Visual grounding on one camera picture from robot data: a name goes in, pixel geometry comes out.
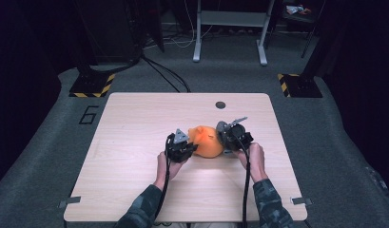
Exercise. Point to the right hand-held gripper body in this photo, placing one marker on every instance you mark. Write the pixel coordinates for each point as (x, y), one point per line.
(238, 137)

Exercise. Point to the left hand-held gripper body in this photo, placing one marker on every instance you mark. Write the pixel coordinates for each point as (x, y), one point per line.
(179, 150)

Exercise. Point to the orange plush toy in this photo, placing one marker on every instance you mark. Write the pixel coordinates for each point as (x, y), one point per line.
(208, 142)

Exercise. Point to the grey fluffy cloth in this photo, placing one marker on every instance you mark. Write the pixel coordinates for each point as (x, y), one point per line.
(221, 126)

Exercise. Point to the person's left hand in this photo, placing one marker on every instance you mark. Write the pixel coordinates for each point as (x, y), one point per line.
(159, 171)

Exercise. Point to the person's right hand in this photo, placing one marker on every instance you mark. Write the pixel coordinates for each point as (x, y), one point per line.
(258, 161)

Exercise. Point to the dark round table grommet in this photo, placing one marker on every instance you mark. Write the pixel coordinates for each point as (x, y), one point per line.
(220, 105)

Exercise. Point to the black striped stand base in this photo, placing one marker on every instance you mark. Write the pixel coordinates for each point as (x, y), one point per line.
(89, 85)
(301, 86)

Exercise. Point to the grey tape strip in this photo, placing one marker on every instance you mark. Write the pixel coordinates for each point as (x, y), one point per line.
(301, 200)
(70, 201)

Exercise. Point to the dark metal rack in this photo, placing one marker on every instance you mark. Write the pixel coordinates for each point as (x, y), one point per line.
(296, 25)

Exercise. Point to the white and orange object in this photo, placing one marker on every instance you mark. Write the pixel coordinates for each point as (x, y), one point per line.
(295, 9)

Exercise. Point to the black cabinet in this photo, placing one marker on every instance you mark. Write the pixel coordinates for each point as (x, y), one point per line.
(109, 28)

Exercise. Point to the white desk frame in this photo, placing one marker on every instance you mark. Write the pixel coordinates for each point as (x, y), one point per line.
(233, 18)

